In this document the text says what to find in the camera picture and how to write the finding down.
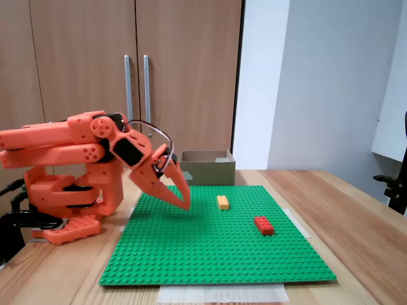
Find open cardboard box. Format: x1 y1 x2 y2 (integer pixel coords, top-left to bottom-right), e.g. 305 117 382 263
177 149 237 187

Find green lego baseplate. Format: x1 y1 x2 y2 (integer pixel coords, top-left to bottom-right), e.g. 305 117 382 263
98 185 338 287

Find red lego block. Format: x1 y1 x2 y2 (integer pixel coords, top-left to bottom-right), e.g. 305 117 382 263
253 215 275 236

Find short masking tape strip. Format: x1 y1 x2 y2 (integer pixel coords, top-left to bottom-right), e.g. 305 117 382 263
286 208 313 240
119 207 136 233

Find wide masking tape strip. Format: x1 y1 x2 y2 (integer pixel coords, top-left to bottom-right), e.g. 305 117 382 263
158 283 290 303

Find wooden cabinet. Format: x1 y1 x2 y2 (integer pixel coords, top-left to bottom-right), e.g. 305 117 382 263
0 0 246 204

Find black table clamp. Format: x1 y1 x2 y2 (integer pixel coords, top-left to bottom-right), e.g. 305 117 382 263
0 209 66 268

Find black stand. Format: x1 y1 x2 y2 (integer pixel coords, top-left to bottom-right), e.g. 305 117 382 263
373 111 407 217

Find white panel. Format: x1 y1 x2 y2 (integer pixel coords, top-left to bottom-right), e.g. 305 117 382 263
371 0 407 163

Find metal cabinet door handle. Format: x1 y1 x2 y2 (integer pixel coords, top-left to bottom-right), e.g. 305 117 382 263
124 55 134 124
143 55 153 125

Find black power cable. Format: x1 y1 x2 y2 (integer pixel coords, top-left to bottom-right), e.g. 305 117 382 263
0 179 27 196

